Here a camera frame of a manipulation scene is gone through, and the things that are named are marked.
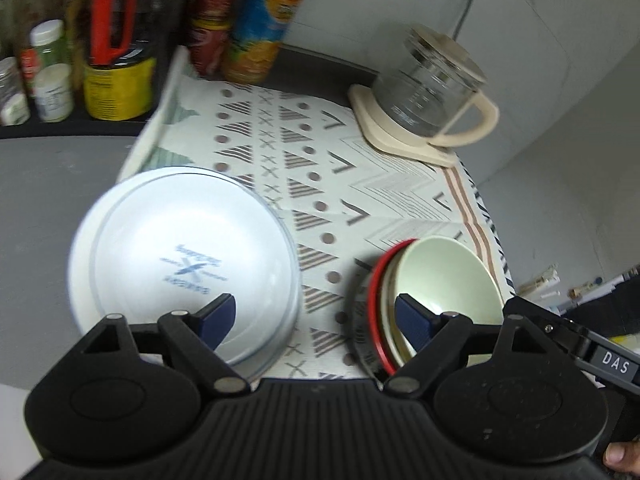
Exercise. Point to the white capped spice jar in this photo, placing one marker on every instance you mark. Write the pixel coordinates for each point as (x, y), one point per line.
(47, 35)

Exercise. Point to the cream kettle base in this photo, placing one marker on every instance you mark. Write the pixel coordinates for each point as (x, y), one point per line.
(385, 135)

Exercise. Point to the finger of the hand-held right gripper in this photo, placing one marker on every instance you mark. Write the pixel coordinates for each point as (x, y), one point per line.
(560, 327)

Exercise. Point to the white seasoning jar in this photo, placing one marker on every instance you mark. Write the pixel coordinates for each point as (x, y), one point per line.
(52, 95)

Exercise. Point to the patterned table cloth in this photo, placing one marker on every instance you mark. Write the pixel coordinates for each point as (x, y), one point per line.
(320, 170)

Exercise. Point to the black patterned plate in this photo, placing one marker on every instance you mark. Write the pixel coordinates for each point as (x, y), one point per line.
(357, 330)

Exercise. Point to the orange juice bottle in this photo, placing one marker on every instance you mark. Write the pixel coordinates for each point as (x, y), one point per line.
(260, 25)

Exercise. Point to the person's right hand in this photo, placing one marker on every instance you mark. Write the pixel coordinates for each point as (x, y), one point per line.
(622, 457)

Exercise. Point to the red rimmed plate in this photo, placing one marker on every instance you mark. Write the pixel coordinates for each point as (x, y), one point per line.
(372, 305)

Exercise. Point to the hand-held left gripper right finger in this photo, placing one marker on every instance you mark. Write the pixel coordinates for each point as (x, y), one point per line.
(412, 320)

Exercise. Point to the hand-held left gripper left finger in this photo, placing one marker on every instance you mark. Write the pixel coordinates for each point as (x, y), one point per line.
(220, 317)

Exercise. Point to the pale green bowl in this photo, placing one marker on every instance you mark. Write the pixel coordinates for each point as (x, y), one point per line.
(440, 270)

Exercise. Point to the yellowish sauce bottle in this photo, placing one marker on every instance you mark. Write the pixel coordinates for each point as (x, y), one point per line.
(75, 20)

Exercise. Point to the white bowl blue print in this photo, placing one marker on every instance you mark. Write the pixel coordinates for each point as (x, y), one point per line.
(175, 230)

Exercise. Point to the cream bowl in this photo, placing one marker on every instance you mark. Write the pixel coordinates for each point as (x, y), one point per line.
(386, 305)

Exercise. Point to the clear seasoning jar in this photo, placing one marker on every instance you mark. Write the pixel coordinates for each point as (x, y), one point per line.
(12, 105)

